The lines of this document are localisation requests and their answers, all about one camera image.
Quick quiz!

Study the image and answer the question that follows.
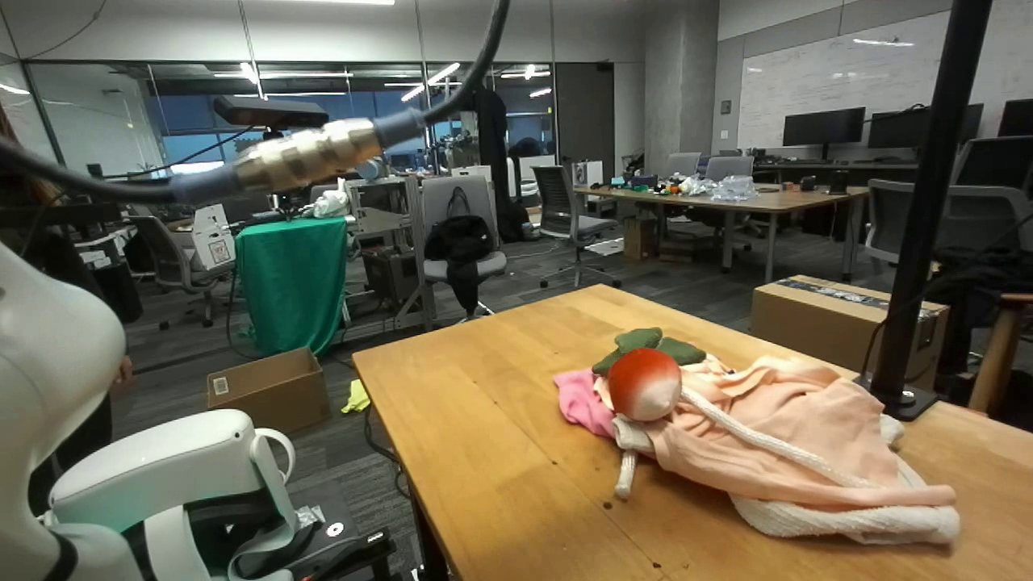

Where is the black jacket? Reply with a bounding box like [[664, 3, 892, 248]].
[[937, 238, 1033, 318]]

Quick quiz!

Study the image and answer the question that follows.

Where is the small open cardboard box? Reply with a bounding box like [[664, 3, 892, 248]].
[[201, 346, 336, 438]]

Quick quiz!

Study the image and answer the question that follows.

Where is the yellow green rag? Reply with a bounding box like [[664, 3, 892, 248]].
[[339, 376, 376, 421]]

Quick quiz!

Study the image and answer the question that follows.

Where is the grey office chair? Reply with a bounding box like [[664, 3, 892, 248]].
[[865, 174, 1033, 380]]

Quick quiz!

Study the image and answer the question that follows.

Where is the black bar camera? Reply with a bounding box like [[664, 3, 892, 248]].
[[206, 95, 333, 134]]

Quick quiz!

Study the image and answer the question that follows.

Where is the red tomato plush toy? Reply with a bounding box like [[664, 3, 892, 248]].
[[589, 325, 709, 426]]

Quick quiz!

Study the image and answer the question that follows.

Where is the magenta pink cloth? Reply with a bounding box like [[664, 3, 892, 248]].
[[551, 364, 627, 445]]

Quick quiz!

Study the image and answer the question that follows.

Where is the white rope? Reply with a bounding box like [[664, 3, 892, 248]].
[[609, 383, 865, 500]]

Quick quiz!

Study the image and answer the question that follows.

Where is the peach cloth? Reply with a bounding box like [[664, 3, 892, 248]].
[[644, 352, 963, 518]]

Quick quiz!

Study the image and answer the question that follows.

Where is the black computer monitor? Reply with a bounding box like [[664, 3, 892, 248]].
[[995, 98, 1033, 142], [865, 104, 937, 151], [780, 104, 873, 148]]

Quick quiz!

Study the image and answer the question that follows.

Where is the flat cardboard box black tape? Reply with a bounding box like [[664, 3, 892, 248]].
[[749, 270, 953, 395]]

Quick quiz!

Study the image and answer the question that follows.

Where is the white sign board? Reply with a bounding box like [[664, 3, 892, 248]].
[[186, 199, 239, 274]]

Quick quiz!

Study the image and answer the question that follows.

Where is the small brown cardboard box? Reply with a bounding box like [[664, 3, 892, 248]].
[[621, 206, 664, 264]]

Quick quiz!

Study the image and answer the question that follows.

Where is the long wooden office table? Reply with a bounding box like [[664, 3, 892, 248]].
[[571, 178, 874, 287]]

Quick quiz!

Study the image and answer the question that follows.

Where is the whiteboard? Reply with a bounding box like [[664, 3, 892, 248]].
[[732, 10, 957, 154]]

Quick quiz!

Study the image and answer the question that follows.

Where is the black office chair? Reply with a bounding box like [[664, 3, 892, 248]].
[[421, 213, 514, 324]]

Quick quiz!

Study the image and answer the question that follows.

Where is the grey mesh chair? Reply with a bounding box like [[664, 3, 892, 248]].
[[533, 166, 589, 246]]

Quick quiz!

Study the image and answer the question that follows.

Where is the green cloth cover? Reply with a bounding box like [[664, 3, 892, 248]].
[[234, 213, 355, 362]]

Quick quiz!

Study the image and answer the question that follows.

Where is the black vertical pole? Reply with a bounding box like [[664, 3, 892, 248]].
[[861, 0, 1001, 426]]

